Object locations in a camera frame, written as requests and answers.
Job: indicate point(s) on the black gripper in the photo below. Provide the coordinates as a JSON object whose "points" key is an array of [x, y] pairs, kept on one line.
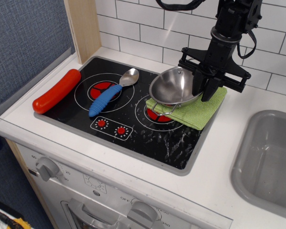
{"points": [[215, 67]]}

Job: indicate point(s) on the stainless steel pot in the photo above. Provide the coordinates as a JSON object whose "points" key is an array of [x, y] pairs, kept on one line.
{"points": [[173, 88]]}

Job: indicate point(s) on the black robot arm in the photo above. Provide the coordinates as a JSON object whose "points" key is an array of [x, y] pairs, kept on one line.
{"points": [[237, 17]]}

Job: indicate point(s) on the green cloth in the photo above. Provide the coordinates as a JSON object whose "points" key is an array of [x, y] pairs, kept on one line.
{"points": [[195, 115]]}

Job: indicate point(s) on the black toy stove top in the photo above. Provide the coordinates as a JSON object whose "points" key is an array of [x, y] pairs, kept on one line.
{"points": [[126, 124]]}

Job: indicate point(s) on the grey sink basin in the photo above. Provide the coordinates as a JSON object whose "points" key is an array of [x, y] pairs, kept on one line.
{"points": [[259, 172]]}

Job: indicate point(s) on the red toy sausage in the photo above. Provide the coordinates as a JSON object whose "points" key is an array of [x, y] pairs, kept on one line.
{"points": [[54, 95]]}

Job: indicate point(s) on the grey right oven knob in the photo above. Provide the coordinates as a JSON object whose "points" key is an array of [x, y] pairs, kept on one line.
{"points": [[142, 214]]}

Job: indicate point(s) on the grey oven knob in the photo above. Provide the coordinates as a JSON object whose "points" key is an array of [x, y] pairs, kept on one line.
{"points": [[46, 168], [142, 214]]}

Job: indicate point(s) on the white toy oven front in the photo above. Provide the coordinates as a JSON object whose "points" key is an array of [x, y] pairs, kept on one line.
{"points": [[78, 201]]}

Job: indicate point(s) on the grey left oven knob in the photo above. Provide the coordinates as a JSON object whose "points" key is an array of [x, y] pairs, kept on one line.
{"points": [[46, 168]]}

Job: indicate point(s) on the yellow black object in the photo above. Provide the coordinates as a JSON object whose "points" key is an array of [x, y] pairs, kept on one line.
{"points": [[14, 223]]}

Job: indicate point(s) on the blue handled metal spoon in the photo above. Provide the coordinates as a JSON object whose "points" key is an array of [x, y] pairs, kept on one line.
{"points": [[128, 78]]}

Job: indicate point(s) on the wooden side post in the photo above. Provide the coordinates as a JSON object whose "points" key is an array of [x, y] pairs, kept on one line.
{"points": [[84, 26]]}

